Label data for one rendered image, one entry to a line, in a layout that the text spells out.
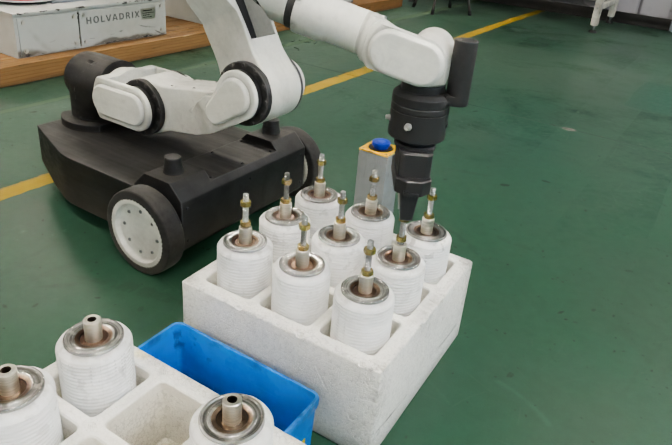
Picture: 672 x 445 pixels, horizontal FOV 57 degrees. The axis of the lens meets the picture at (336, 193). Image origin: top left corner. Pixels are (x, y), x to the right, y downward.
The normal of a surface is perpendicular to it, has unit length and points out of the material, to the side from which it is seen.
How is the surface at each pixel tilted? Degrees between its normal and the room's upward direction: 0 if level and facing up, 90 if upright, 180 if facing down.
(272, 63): 49
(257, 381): 88
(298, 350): 90
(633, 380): 0
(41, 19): 90
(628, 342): 0
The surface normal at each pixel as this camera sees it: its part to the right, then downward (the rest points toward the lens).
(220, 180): 0.65, -0.41
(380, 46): -0.29, 0.40
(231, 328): -0.51, 0.33
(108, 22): 0.83, 0.29
